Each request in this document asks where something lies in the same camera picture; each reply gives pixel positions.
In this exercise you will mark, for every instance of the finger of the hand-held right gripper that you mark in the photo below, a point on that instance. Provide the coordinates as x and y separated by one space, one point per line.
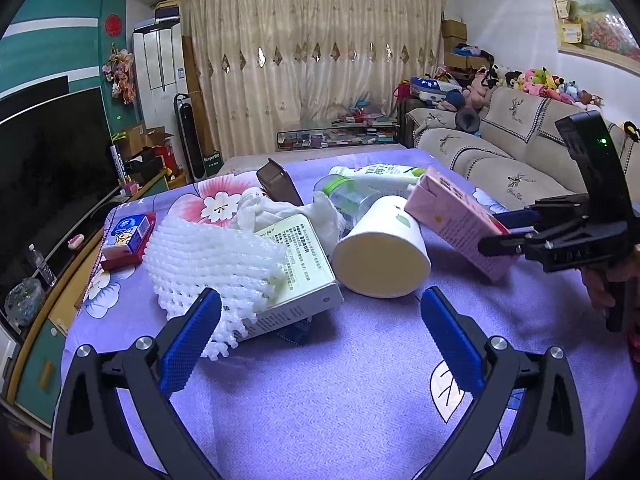
505 245
520 217

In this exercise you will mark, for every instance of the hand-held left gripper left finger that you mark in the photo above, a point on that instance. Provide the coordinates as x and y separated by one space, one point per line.
192 340

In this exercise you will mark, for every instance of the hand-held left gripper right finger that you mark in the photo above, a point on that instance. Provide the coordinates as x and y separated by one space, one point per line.
450 340

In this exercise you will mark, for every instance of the pink drink carton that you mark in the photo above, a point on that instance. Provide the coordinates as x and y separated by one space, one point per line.
450 215

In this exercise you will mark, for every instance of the white printed cardboard box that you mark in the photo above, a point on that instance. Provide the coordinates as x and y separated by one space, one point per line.
300 260

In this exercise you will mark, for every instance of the person's right hand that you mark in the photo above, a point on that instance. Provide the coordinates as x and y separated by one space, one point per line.
595 285

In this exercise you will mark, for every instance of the beige sofa with covers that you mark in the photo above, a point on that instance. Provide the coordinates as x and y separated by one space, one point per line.
500 160

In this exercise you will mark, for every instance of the white foam fruit net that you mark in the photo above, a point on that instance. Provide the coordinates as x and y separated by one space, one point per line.
210 265

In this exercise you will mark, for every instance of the dark blue wrapper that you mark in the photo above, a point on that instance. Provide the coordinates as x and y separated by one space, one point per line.
297 332

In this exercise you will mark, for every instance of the white paper cup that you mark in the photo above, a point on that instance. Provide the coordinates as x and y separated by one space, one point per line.
380 255

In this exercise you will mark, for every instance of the purple floral tablecloth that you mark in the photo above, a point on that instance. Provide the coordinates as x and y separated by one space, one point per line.
350 390

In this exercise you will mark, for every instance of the blue and red small box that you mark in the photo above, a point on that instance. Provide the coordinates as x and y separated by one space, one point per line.
127 232

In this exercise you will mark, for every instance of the pile of plush toys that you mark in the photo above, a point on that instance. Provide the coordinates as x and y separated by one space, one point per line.
530 82

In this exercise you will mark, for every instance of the white juice bottle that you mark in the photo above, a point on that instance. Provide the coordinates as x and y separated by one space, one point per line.
380 172

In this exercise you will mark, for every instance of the crumpled white tissue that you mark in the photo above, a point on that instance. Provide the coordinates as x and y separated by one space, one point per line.
260 210

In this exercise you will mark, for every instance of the wooden television cabinet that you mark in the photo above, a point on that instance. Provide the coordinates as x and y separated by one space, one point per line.
45 350

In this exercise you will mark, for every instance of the small pink object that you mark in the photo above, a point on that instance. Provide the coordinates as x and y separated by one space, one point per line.
75 241

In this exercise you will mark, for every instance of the blue star print bag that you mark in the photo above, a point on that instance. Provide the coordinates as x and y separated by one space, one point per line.
432 89

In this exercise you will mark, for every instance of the clear plastic bottle green label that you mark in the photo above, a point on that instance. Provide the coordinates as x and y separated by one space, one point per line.
350 196

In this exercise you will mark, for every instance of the clear water bottle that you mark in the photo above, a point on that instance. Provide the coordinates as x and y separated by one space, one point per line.
42 265

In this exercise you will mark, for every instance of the clear glass bowl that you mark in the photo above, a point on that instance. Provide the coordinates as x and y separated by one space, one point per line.
24 300

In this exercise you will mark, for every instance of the framed flower painting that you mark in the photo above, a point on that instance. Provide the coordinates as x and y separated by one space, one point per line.
600 20

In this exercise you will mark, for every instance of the brown leather wallet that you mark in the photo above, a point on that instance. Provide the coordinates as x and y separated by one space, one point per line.
277 182

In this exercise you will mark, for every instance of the stacked cardboard boxes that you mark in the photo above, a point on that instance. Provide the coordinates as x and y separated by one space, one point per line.
454 40

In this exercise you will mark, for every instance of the glass coffee table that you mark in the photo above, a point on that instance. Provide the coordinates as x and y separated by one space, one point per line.
340 135

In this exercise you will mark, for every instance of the black tower fan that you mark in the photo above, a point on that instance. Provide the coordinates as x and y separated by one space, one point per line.
187 135

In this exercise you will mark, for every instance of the open cardboard box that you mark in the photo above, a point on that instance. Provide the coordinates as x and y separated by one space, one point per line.
145 140

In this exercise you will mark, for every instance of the black television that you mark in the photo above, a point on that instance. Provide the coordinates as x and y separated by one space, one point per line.
50 170

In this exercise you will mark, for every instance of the beige patterned curtain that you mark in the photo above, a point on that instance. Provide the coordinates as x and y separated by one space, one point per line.
310 60

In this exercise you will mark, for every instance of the white standing air conditioner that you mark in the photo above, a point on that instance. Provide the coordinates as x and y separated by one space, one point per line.
160 70

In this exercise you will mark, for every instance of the artificial flower bunch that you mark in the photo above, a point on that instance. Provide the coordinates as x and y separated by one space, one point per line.
120 72

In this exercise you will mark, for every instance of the dark box with yellow stripe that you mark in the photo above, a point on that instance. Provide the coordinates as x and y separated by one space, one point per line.
167 11

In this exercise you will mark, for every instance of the red round wall ornament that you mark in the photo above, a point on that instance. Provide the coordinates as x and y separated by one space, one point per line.
113 24

